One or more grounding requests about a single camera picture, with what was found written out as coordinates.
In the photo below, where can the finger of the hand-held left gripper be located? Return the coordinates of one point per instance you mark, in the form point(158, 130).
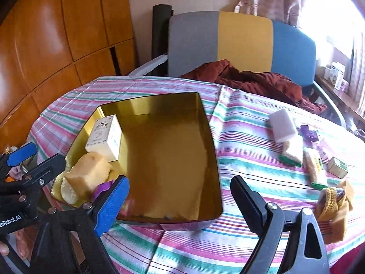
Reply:
point(22, 153)
point(48, 167)

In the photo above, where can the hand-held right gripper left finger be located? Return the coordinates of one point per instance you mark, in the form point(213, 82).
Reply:
point(112, 205)

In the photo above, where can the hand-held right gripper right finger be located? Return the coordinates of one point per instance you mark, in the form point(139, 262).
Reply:
point(251, 205)

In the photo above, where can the purple foil packet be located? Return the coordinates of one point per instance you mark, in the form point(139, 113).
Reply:
point(104, 187)

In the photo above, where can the pale yellow plastic-wrapped pastry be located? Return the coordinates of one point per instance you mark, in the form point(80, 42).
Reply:
point(68, 194)

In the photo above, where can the large yellow sponge block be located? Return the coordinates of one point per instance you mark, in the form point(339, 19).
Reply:
point(88, 174)

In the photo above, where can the white medicine carton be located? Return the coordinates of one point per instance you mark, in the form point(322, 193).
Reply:
point(104, 137)

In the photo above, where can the gold metal tin box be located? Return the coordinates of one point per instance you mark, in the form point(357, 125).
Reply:
point(159, 154)

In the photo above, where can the white foam sponge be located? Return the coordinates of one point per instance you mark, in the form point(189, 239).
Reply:
point(282, 125)

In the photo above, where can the clear plastic packet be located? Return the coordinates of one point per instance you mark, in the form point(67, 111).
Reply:
point(323, 149)

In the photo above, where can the small green striped box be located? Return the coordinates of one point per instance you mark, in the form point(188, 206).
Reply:
point(338, 167)

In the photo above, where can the person's left hand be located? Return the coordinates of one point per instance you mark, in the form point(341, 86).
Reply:
point(3, 249)

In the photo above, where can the striped tablecloth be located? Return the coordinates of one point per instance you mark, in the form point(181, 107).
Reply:
point(171, 248)

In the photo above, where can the long yellow green snack packet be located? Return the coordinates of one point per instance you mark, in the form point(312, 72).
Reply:
point(315, 168)

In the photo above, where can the small yellow sponge piece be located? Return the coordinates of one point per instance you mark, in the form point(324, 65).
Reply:
point(340, 228)

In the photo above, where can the small purple wrapper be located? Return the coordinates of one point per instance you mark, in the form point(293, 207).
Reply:
point(310, 134)

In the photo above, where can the wooden wardrobe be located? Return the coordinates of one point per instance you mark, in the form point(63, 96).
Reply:
point(42, 48)

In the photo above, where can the dark red cloth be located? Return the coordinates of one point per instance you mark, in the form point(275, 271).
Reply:
point(256, 82)

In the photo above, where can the wooden side desk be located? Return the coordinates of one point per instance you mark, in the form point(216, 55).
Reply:
point(342, 100)

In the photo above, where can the small pink container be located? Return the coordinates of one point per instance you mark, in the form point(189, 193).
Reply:
point(345, 85)

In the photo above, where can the white blue carton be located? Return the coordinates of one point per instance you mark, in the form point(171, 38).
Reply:
point(336, 74)

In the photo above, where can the grey yellow blue chair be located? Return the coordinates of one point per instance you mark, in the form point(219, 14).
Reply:
point(242, 40)

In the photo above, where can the pink striped curtain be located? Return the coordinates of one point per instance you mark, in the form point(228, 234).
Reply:
point(358, 71)

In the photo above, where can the black rolled mat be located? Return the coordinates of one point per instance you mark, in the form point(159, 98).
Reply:
point(159, 34)

